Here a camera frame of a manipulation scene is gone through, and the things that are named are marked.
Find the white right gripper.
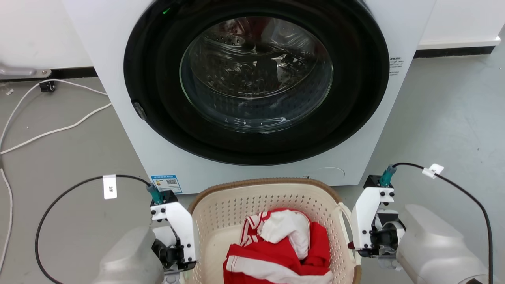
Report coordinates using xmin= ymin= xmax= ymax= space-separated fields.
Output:
xmin=347 ymin=186 xmax=406 ymax=261

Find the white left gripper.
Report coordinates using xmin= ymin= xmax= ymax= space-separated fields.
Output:
xmin=150 ymin=200 xmax=197 ymax=273

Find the cream perforated laundry basket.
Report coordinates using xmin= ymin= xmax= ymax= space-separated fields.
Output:
xmin=182 ymin=177 xmax=362 ymax=284

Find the blue QR code sticker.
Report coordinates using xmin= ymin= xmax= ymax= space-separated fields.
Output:
xmin=151 ymin=175 xmax=183 ymax=194

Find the round washer filter cover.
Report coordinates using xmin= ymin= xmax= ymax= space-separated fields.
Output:
xmin=314 ymin=166 xmax=346 ymax=185

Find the red and white garment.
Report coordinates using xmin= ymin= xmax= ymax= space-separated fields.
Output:
xmin=223 ymin=208 xmax=334 ymax=284

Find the black round washer door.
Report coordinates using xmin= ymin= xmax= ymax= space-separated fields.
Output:
xmin=123 ymin=0 xmax=390 ymax=166

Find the stainless steel washer drum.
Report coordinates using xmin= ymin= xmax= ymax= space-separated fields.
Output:
xmin=180 ymin=17 xmax=334 ymax=134

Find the white front-loading washing machine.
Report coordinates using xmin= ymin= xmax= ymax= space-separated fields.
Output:
xmin=61 ymin=0 xmax=437 ymax=195

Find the black text label sticker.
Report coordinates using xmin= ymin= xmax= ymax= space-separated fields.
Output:
xmin=389 ymin=56 xmax=404 ymax=77

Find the teal left cable connector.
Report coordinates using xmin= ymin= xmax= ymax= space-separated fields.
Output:
xmin=146 ymin=183 xmax=163 ymax=205

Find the teal cable connector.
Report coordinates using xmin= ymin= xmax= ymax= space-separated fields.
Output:
xmin=379 ymin=165 xmax=397 ymax=187
xmin=146 ymin=183 xmax=163 ymax=205

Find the teal right cable connector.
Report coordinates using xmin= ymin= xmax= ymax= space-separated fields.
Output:
xmin=379 ymin=165 xmax=397 ymax=187

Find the white tag on left cable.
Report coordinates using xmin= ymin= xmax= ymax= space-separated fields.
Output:
xmin=103 ymin=174 xmax=118 ymax=200

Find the white tag on cable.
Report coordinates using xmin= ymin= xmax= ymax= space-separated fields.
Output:
xmin=422 ymin=163 xmax=445 ymax=179
xmin=103 ymin=174 xmax=118 ymax=200

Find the white tag on right cable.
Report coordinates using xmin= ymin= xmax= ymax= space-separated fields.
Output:
xmin=422 ymin=163 xmax=445 ymax=179

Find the black door latch handle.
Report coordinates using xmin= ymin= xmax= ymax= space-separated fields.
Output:
xmin=132 ymin=101 xmax=148 ymax=121

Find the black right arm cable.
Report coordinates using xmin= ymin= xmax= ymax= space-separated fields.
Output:
xmin=393 ymin=162 xmax=494 ymax=284

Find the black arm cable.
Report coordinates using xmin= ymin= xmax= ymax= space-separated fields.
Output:
xmin=35 ymin=174 xmax=152 ymax=284
xmin=393 ymin=162 xmax=494 ymax=284

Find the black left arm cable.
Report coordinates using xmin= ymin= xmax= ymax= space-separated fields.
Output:
xmin=35 ymin=174 xmax=152 ymax=284

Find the white floor cable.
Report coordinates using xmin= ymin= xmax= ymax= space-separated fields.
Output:
xmin=0 ymin=102 xmax=113 ymax=155
xmin=0 ymin=78 xmax=108 ymax=148
xmin=0 ymin=168 xmax=14 ymax=273

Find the grey metal floor bracket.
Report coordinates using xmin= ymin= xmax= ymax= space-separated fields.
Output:
xmin=0 ymin=63 xmax=52 ymax=78

